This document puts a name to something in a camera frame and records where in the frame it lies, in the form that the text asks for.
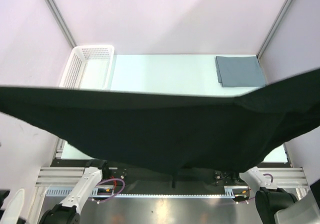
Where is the black t shirt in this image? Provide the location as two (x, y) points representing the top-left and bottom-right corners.
(0, 69), (320, 177)

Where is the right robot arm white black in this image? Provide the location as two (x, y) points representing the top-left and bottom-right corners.
(239, 167), (320, 224)

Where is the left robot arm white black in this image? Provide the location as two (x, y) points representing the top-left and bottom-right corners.
(0, 159), (110, 224)

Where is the white plastic basket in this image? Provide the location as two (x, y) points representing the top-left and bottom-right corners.
(59, 44), (115, 91)

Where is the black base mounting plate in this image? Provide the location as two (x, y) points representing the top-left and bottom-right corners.
(51, 158), (293, 195)

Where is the folded grey-blue t shirt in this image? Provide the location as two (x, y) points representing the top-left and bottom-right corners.
(215, 56), (266, 88)

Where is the white slotted cable duct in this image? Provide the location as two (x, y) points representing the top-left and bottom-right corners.
(45, 187), (250, 199)

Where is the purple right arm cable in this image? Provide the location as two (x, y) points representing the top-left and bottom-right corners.
(234, 172), (276, 205)

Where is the aluminium frame rail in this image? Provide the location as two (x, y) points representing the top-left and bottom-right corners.
(35, 167), (309, 189)

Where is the left aluminium corner post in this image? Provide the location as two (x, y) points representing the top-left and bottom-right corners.
(44, 0), (77, 49)

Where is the aluminium corner post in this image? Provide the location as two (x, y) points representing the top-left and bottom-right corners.
(256, 0), (294, 60)
(44, 0), (77, 49)

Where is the right aluminium corner post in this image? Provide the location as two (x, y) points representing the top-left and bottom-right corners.
(256, 0), (294, 60)

